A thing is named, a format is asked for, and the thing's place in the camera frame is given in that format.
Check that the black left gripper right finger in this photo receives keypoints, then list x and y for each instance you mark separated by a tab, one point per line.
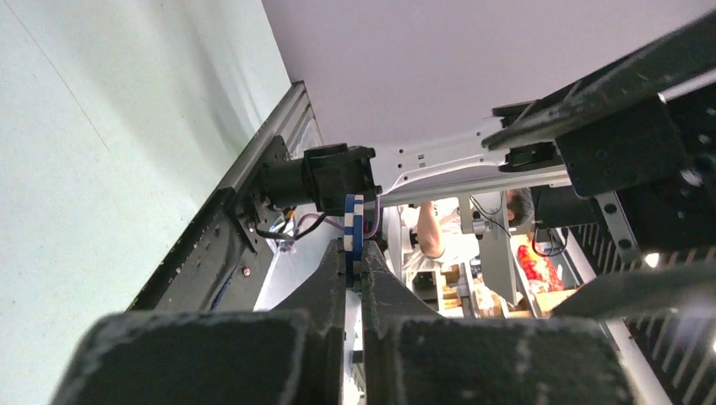
415	356

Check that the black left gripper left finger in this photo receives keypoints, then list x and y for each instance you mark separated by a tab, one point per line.
292	354

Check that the white blue poker chip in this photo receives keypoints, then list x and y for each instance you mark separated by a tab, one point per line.
353	240

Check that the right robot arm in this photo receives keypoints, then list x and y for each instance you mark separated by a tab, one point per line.
617	138

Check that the person in white shirt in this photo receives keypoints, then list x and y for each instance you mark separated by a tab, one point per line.
439	240

